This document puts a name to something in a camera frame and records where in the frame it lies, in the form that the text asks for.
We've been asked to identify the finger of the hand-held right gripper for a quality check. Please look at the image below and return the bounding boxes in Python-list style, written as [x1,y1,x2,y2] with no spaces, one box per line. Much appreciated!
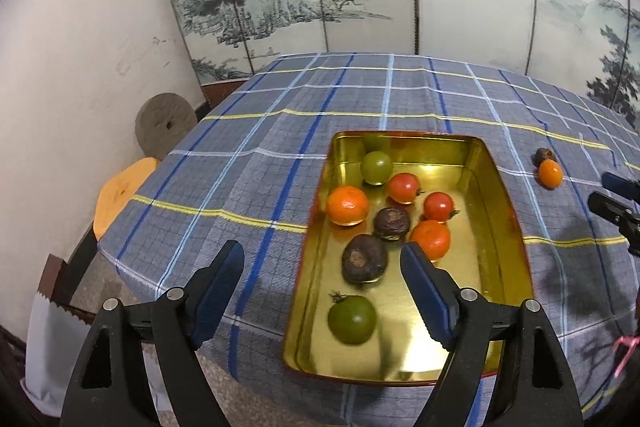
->
[601,172,640,204]
[587,190,640,258]

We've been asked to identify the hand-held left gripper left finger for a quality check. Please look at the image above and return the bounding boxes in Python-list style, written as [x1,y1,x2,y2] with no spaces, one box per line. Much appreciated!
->
[59,239,246,427]

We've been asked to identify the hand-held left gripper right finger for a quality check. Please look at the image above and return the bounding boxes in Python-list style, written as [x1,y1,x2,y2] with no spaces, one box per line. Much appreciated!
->
[400,242,585,427]

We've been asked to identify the gold metal tin tray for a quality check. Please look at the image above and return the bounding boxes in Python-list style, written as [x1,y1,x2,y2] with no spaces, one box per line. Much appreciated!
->
[282,131,535,388]

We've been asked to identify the orange tangerine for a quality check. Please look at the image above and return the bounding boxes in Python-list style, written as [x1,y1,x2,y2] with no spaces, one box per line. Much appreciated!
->
[327,186,370,227]
[537,159,564,189]
[410,220,452,262]

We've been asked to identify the large green tomato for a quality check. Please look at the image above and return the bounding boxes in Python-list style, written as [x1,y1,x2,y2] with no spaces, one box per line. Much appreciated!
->
[327,291,378,346]

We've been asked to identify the red tomato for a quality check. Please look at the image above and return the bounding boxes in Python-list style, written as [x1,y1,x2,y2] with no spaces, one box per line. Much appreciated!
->
[423,191,460,223]
[385,173,425,204]

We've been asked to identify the small green tomato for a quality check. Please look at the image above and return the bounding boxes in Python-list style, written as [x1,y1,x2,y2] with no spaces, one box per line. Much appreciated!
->
[360,151,394,186]

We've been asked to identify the blue plaid tablecloth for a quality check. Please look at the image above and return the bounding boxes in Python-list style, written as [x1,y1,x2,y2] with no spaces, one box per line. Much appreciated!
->
[97,52,640,418]

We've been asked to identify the pink ribbon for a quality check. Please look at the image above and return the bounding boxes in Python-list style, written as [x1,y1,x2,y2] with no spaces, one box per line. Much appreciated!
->
[612,334,640,378]

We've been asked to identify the orange wooden stool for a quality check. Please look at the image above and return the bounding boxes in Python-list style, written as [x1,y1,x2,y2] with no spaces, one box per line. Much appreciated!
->
[93,158,161,240]

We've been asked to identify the white paper bag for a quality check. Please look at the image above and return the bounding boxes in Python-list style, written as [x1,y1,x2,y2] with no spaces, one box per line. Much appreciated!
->
[20,292,96,408]

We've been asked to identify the round grey millstone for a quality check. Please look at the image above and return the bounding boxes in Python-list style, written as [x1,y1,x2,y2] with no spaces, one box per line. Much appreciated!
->
[135,93,198,158]

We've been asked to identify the dark wooden frame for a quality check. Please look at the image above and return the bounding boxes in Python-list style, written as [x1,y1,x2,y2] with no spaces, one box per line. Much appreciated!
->
[39,254,81,315]

